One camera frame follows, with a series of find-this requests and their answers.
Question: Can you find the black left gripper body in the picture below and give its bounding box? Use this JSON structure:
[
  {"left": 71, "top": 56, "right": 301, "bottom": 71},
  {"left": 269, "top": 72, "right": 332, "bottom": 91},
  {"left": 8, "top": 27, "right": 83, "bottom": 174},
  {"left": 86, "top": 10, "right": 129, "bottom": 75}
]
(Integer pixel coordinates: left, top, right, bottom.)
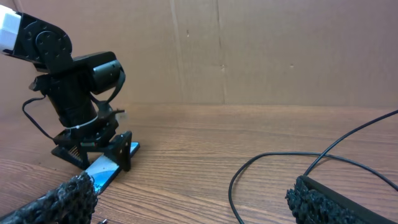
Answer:
[{"left": 53, "top": 108, "right": 124, "bottom": 147}]

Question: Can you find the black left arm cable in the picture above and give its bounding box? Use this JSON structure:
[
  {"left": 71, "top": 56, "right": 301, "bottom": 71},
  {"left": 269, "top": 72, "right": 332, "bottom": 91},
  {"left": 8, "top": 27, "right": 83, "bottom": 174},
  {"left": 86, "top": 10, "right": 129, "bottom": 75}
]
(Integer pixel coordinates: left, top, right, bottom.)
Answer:
[{"left": 21, "top": 96, "right": 55, "bottom": 141}]

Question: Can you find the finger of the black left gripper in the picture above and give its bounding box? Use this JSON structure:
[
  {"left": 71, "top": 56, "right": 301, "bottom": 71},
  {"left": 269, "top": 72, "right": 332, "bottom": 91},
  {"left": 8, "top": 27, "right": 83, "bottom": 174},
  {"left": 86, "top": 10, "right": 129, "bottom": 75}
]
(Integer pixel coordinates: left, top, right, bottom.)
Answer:
[
  {"left": 51, "top": 146, "right": 90, "bottom": 170},
  {"left": 104, "top": 131, "right": 132, "bottom": 172}
]

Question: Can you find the black USB charging cable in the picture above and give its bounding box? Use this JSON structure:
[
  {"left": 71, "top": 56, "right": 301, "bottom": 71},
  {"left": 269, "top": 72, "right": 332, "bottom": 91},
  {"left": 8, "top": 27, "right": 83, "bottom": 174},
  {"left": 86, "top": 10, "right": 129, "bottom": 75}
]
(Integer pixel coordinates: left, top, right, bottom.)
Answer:
[{"left": 228, "top": 109, "right": 398, "bottom": 224}]

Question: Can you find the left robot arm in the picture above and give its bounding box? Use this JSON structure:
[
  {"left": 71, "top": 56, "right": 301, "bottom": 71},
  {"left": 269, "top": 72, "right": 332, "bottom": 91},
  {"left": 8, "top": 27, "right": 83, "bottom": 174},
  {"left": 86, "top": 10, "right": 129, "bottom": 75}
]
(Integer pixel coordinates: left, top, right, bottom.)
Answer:
[{"left": 1, "top": 6, "right": 132, "bottom": 171}]

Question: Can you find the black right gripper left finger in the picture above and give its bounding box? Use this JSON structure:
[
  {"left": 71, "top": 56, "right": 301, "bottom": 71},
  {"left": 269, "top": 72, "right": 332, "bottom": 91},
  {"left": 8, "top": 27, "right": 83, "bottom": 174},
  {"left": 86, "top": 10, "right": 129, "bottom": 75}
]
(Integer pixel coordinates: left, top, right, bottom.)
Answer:
[{"left": 1, "top": 172, "right": 98, "bottom": 224}]

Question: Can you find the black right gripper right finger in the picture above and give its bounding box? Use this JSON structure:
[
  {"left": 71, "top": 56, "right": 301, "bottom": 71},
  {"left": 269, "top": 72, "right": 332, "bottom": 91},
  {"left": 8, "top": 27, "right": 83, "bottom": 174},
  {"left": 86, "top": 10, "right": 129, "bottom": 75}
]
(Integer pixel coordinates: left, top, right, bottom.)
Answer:
[{"left": 285, "top": 175, "right": 397, "bottom": 224}]

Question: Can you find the blue Galaxy smartphone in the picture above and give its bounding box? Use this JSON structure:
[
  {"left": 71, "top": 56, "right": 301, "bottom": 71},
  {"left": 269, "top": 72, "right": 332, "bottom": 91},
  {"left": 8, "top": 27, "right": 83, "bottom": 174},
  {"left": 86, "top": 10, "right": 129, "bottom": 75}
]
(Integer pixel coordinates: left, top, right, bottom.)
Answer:
[{"left": 85, "top": 153, "right": 122, "bottom": 195}]

